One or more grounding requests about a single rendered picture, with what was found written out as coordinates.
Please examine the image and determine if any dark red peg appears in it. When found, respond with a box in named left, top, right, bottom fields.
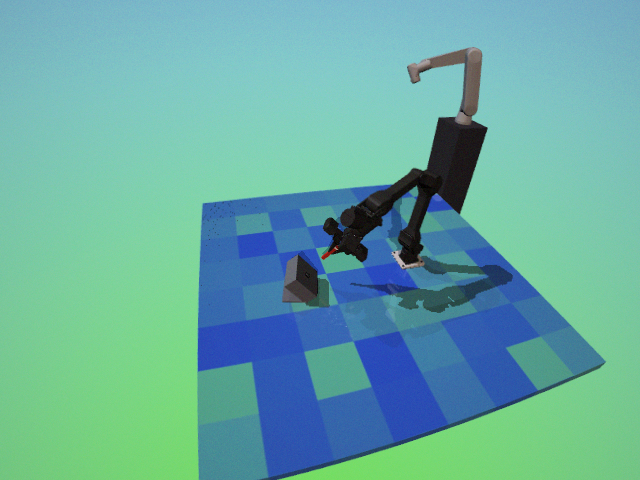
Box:
left=321, top=245, right=339, bottom=260

